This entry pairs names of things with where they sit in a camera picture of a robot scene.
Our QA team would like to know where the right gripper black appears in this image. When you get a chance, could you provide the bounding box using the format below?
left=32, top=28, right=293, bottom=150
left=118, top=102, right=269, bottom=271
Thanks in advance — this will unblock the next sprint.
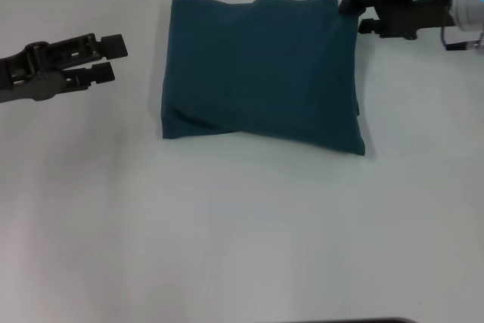
left=338, top=0, right=461, bottom=41

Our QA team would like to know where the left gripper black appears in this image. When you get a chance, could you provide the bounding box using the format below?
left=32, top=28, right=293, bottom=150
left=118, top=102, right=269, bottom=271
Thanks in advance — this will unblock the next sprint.
left=0, top=33, right=129, bottom=104

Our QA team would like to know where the teal t-shirt with FREE print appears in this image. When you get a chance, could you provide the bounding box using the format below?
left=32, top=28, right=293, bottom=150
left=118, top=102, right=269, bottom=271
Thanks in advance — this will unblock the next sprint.
left=160, top=0, right=367, bottom=157

